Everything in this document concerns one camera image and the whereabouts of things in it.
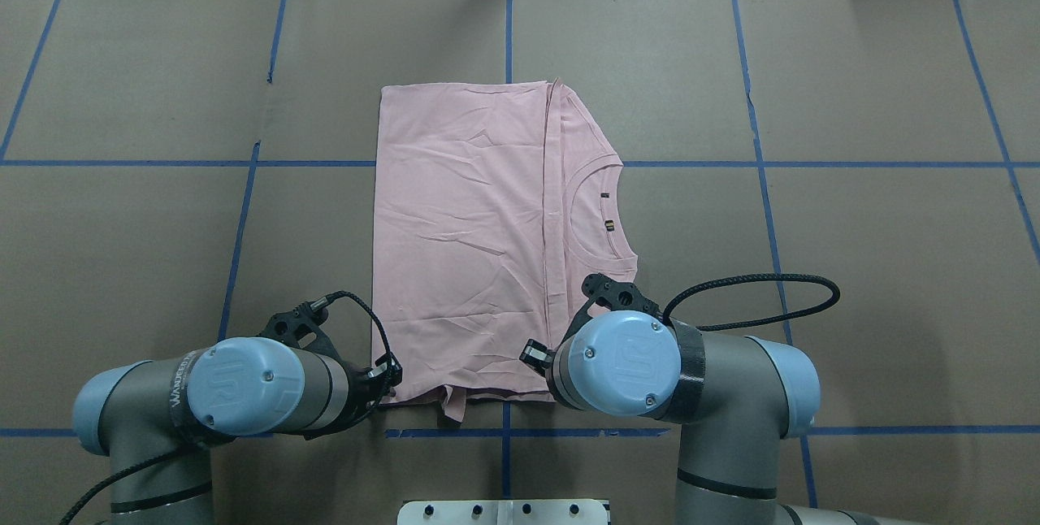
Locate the pink printed t-shirt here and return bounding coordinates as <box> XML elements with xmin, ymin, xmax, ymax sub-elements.
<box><xmin>372</xmin><ymin>81</ymin><xmax>638</xmax><ymax>422</ymax></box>

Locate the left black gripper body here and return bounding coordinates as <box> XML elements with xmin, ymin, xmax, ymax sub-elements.
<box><xmin>324</xmin><ymin>355</ymin><xmax>404</xmax><ymax>432</ymax></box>

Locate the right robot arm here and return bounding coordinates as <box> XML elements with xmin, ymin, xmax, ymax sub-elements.
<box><xmin>520</xmin><ymin>310</ymin><xmax>885</xmax><ymax>524</ymax></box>

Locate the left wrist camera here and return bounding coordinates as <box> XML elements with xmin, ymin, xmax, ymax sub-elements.
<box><xmin>256</xmin><ymin>297</ymin><xmax>338</xmax><ymax>356</ymax></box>

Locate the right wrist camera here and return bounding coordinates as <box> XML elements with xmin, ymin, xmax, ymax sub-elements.
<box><xmin>564</xmin><ymin>273</ymin><xmax>662</xmax><ymax>340</ymax></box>

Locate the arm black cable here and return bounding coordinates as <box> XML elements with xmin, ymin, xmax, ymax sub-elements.
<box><xmin>57</xmin><ymin>289</ymin><xmax>402</xmax><ymax>525</ymax></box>
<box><xmin>662</xmin><ymin>274</ymin><xmax>841</xmax><ymax>332</ymax></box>

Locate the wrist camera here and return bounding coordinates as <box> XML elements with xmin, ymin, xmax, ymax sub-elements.
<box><xmin>564</xmin><ymin>273</ymin><xmax>662</xmax><ymax>340</ymax></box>
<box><xmin>256</xmin><ymin>297</ymin><xmax>338</xmax><ymax>356</ymax></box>

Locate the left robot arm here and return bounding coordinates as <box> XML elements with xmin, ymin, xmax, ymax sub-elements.
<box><xmin>62</xmin><ymin>336</ymin><xmax>402</xmax><ymax>524</ymax></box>

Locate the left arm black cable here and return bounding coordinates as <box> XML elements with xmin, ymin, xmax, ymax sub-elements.
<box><xmin>57</xmin><ymin>289</ymin><xmax>402</xmax><ymax>525</ymax></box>

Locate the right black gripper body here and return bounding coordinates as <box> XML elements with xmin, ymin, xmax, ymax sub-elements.
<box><xmin>520</xmin><ymin>339</ymin><xmax>558</xmax><ymax>375</ymax></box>

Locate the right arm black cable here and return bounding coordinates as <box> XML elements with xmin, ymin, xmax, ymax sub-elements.
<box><xmin>662</xmin><ymin>274</ymin><xmax>841</xmax><ymax>332</ymax></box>

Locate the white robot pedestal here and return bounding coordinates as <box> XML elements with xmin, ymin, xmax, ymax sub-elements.
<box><xmin>396</xmin><ymin>498</ymin><xmax>612</xmax><ymax>524</ymax></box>

